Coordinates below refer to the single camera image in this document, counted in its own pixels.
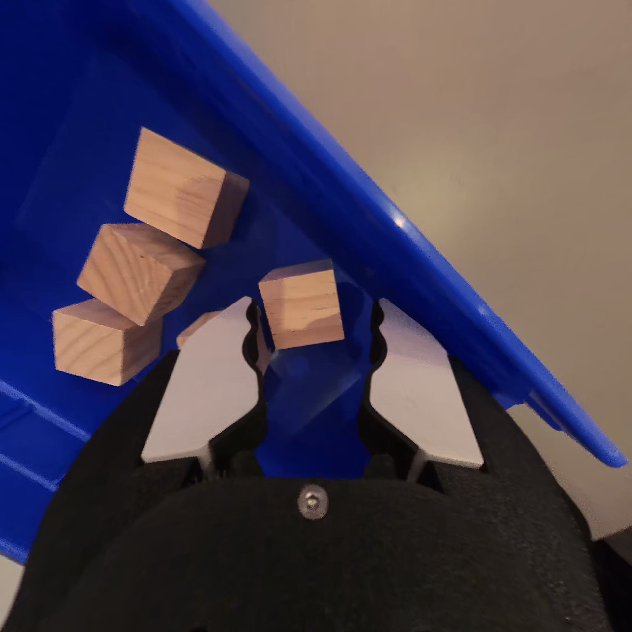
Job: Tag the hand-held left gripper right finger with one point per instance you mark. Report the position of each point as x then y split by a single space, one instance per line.
419 395

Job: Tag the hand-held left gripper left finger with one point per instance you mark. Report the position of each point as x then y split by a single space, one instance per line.
207 390

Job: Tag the blue plastic bin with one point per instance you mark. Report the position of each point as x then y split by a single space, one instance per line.
74 74

